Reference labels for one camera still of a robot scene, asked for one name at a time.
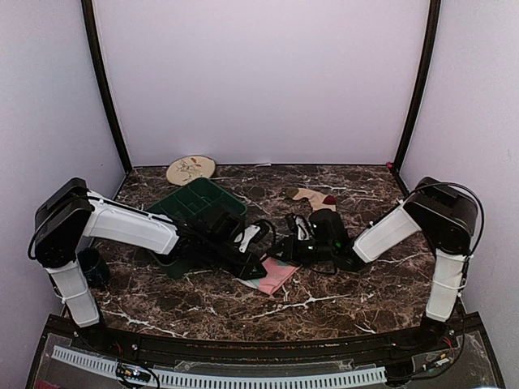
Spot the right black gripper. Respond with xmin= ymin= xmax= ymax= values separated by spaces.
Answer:
xmin=267 ymin=233 xmax=336 ymax=267

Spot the black front table rail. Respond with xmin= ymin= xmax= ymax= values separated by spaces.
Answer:
xmin=54 ymin=318 xmax=461 ymax=373

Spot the green plastic divider tray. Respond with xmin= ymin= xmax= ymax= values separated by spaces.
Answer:
xmin=147 ymin=177 xmax=247 ymax=279

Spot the round embroidered plate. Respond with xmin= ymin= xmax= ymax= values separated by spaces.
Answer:
xmin=165 ymin=156 xmax=216 ymax=186

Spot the dark blue cup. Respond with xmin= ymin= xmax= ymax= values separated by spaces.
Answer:
xmin=77 ymin=247 xmax=111 ymax=290

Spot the small green circuit board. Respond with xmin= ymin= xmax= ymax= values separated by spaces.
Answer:
xmin=115 ymin=364 xmax=152 ymax=383

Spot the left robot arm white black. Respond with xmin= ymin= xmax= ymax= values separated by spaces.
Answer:
xmin=28 ymin=177 xmax=277 ymax=353

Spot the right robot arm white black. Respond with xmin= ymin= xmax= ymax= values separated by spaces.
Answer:
xmin=267 ymin=177 xmax=484 ymax=352

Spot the black frame post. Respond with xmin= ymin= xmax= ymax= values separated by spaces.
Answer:
xmin=392 ymin=0 xmax=441 ymax=173
xmin=80 ymin=0 xmax=133 ymax=175

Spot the black left frame post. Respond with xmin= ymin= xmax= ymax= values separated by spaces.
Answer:
xmin=80 ymin=0 xmax=133 ymax=175

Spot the black right frame post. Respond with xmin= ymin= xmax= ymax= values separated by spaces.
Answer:
xmin=392 ymin=0 xmax=441 ymax=173

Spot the striped beige brown sock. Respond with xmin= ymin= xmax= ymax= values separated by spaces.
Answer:
xmin=286 ymin=187 xmax=337 ymax=212

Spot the pink sock with green patches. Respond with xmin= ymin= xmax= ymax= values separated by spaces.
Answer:
xmin=241 ymin=257 xmax=299 ymax=296

